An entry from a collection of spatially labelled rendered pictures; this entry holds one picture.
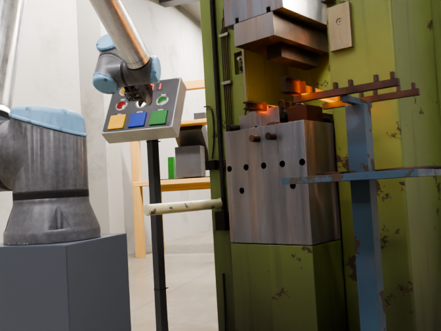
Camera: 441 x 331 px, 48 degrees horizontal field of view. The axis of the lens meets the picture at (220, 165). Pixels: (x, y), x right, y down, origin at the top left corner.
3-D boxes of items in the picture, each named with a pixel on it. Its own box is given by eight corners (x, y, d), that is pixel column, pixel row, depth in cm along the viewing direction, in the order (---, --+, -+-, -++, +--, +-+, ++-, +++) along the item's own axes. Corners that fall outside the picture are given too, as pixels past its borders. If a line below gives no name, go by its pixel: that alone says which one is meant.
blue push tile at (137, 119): (143, 125, 213) (146, 111, 217) (127, 127, 215) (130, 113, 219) (145, 127, 214) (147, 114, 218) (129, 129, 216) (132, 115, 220)
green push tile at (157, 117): (164, 123, 210) (167, 109, 214) (148, 124, 212) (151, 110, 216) (166, 125, 211) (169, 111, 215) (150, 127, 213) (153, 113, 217)
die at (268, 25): (273, 35, 192) (272, 10, 193) (234, 46, 205) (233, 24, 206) (328, 52, 224) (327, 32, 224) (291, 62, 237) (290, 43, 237)
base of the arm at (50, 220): (64, 244, 90) (62, 190, 91) (-19, 246, 96) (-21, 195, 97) (117, 233, 108) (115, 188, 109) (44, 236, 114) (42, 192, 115)
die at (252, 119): (279, 125, 190) (278, 104, 191) (239, 132, 204) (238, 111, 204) (334, 131, 222) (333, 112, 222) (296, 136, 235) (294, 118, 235)
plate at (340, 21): (352, 46, 183) (348, 0, 184) (330, 51, 189) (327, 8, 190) (354, 46, 185) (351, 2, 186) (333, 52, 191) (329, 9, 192)
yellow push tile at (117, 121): (122, 127, 215) (126, 113, 219) (106, 129, 218) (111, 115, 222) (124, 129, 217) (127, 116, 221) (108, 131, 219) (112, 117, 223)
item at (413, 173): (417, 176, 127) (417, 168, 128) (281, 184, 151) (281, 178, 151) (443, 175, 152) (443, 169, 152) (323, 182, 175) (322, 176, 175)
